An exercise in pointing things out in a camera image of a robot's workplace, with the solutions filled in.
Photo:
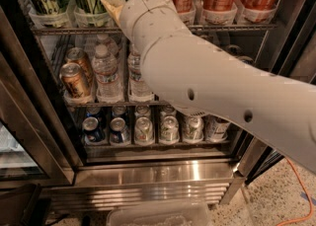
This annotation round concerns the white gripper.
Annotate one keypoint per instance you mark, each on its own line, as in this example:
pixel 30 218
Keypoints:
pixel 142 5

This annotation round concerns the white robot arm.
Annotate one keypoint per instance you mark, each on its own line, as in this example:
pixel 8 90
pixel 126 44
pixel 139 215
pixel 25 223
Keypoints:
pixel 197 77

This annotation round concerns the gold can rear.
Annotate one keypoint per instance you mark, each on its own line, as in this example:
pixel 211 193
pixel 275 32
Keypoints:
pixel 79 56

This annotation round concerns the gold can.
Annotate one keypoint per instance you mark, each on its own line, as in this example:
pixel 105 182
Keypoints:
pixel 74 80
pixel 79 56

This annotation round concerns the gold can front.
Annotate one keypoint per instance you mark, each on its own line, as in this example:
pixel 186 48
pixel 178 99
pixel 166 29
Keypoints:
pixel 74 80

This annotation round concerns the silver blue can right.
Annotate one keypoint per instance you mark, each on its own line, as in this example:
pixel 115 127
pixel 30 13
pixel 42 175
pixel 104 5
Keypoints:
pixel 246 59

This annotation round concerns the steel fridge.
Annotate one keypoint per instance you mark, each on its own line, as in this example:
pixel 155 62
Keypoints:
pixel 78 176

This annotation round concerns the blue pepsi can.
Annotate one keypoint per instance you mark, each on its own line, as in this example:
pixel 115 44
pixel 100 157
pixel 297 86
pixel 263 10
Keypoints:
pixel 92 129
pixel 119 132

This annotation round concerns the silver green can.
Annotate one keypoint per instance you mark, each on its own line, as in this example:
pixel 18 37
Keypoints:
pixel 169 132
pixel 192 129

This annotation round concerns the blue pepsi can left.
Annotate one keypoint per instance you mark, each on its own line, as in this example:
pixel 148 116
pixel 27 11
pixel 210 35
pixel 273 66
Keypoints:
pixel 92 129

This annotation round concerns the fridge door right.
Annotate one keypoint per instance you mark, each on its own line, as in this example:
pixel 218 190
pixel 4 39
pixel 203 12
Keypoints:
pixel 296 60

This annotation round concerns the water bottle middle front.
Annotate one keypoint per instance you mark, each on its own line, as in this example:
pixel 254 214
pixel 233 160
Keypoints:
pixel 139 90

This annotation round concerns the water bottle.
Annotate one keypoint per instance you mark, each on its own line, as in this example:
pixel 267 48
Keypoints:
pixel 139 90
pixel 105 67

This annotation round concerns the water bottle left front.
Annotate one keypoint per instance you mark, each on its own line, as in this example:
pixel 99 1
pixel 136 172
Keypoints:
pixel 105 67

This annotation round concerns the white cap juice bottle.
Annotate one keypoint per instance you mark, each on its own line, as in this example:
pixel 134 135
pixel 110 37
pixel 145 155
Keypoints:
pixel 216 129

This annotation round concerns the clear plastic bin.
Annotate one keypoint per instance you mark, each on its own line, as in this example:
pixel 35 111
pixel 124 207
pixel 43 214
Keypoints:
pixel 161 213

